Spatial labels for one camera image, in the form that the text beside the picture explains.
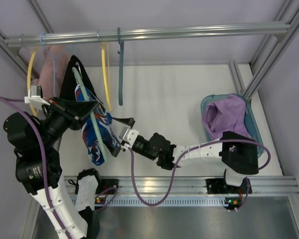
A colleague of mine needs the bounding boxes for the teal plastic hanger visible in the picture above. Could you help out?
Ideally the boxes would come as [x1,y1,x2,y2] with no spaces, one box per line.
[117,27,124,106]

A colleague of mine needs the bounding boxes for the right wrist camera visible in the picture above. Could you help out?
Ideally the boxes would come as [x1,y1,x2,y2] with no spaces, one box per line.
[119,126,139,146]

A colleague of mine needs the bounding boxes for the pink garment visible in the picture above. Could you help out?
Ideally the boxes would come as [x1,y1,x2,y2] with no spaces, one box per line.
[31,45,70,98]

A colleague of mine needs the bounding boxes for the purple garment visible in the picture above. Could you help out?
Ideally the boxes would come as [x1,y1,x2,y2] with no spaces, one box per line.
[201,94,253,141]

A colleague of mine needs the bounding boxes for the light blue wire hanger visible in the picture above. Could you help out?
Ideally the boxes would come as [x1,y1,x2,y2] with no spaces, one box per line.
[39,31,77,98]

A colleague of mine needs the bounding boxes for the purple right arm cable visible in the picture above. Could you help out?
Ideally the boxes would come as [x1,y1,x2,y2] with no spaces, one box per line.
[130,138,272,212]

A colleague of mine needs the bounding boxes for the black garment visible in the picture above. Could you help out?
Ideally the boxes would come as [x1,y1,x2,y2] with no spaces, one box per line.
[59,55,104,131]

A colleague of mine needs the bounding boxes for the teal plastic basket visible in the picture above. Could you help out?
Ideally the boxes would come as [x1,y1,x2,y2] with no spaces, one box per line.
[200,93,266,159]

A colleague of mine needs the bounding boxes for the slotted cable duct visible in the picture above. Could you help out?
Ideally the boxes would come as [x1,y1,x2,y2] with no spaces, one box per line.
[95,195,241,208]

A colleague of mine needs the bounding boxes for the yellow plastic hanger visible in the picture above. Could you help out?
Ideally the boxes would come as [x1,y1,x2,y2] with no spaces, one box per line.
[26,46,39,117]
[101,42,112,112]

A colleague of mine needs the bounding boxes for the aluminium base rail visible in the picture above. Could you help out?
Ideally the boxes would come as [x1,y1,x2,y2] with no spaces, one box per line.
[64,175,299,196]

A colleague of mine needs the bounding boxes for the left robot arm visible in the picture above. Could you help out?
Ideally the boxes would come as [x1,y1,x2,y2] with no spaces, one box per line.
[3,97,101,239]

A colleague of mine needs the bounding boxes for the blue red white patterned trousers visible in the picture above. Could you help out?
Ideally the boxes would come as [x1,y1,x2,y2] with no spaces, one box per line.
[74,84,122,167]

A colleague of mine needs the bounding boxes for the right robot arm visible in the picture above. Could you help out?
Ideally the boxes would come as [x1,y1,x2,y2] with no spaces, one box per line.
[115,118,259,187]

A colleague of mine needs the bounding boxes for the aluminium hanging rail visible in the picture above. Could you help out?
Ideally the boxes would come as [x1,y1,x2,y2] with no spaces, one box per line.
[3,21,291,47]

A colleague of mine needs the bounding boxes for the aluminium frame post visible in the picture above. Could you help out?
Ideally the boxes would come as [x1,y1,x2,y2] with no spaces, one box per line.
[228,0,299,101]

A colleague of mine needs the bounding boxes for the mint green plastic hanger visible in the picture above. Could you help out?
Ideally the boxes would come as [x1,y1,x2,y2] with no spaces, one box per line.
[72,67,108,162]

